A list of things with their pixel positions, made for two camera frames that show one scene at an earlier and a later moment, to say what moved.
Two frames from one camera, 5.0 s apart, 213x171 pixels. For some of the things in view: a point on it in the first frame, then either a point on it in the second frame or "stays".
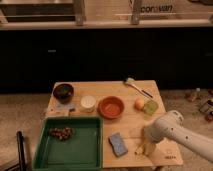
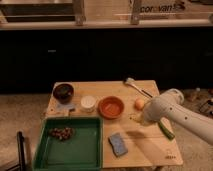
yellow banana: (139, 150) → (138, 118)
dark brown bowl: (63, 92) stays
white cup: (88, 104) stays
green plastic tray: (83, 151) stays
